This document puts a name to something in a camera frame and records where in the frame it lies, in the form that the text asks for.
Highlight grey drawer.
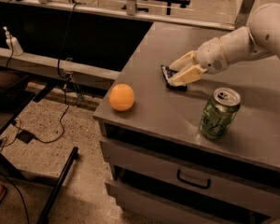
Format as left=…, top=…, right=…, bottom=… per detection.
left=105, top=179, right=230, bottom=224
left=100, top=139, right=280, bottom=224

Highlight black power adapter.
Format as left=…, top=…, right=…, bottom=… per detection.
left=17, top=130, right=35, bottom=144

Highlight grey upper drawer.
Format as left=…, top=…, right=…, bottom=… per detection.
left=100, top=139, right=280, bottom=224

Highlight black hanging cable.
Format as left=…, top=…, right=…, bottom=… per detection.
left=34, top=2, right=82, bottom=145

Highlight grey lower drawer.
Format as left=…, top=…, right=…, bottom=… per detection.
left=105, top=179, right=230, bottom=224

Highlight black chair leg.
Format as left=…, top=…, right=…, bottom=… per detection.
left=36, top=147, right=78, bottom=224

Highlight dark side table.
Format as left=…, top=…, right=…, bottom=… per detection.
left=0, top=71, right=57, bottom=186

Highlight dark blue rxbar wrapper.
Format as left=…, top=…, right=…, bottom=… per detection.
left=161, top=65, right=188, bottom=91

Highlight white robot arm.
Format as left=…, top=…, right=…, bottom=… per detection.
left=167, top=3, right=280, bottom=87

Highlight black drawer handle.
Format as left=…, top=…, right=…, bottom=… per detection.
left=176, top=170, right=212, bottom=189

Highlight orange fruit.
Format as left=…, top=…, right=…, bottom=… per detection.
left=109, top=84, right=135, bottom=111

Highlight white spray bottle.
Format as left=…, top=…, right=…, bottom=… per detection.
left=3, top=26, right=23, bottom=56

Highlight metal rail bracket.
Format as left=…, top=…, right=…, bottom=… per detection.
left=234, top=0, right=255, bottom=29

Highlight green soda can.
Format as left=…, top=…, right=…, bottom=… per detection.
left=200, top=87, right=241, bottom=139

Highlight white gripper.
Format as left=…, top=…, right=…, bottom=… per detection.
left=168, top=37, right=229, bottom=87

